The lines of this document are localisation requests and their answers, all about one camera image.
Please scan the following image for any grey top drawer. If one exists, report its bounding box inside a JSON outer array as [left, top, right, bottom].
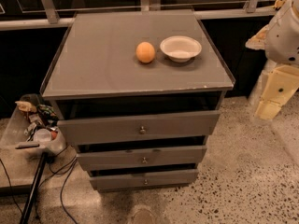
[[58, 111, 220, 145]]

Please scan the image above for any grey drawer cabinet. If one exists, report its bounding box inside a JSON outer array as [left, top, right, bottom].
[[41, 10, 235, 178]]

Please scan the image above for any black stand pole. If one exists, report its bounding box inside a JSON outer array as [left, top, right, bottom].
[[19, 151, 48, 224]]

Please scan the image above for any white bowl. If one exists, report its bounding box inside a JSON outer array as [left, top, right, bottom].
[[160, 35, 202, 63]]

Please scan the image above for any white round lid in bin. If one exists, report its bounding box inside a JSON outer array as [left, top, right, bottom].
[[33, 129, 51, 142]]

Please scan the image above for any brown item in bin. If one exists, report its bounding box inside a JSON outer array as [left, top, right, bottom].
[[15, 101, 37, 113]]

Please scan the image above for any grey bottom drawer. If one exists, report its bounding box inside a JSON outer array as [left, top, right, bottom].
[[90, 169, 198, 191]]

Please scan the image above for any yellow object on ledge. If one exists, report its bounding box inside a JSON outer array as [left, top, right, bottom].
[[273, 0, 288, 10]]

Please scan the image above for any black floor cable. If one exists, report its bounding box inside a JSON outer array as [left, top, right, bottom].
[[0, 147, 78, 224]]

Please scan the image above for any metal railing frame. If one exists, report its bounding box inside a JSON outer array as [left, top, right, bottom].
[[0, 0, 277, 30]]

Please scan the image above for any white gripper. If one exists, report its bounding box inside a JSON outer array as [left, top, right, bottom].
[[255, 65, 299, 119]]

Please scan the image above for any white diagonal pillar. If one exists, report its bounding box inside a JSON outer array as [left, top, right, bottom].
[[248, 60, 277, 107]]

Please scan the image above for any green patterned item in bin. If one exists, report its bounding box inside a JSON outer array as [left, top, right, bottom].
[[36, 105, 58, 120]]

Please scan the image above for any orange fruit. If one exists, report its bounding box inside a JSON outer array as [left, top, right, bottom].
[[135, 42, 155, 63]]

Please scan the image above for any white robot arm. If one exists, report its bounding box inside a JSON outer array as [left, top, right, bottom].
[[246, 0, 299, 119]]

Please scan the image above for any grey drawer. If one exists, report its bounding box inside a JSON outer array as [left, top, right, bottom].
[[90, 169, 198, 191], [77, 146, 206, 171], [58, 111, 220, 145]]

